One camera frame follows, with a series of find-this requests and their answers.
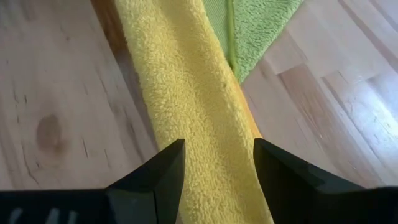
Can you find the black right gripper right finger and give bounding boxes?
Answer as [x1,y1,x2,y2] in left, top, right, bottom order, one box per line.
[253,138,398,224]

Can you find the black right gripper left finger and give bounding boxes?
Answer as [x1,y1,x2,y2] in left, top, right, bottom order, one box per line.
[0,139,187,224]

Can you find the yellow microfiber towel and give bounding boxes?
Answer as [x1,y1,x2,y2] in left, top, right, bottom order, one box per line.
[113,0,274,224]

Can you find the green microfiber towel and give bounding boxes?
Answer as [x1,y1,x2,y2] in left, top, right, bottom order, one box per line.
[201,0,304,84]

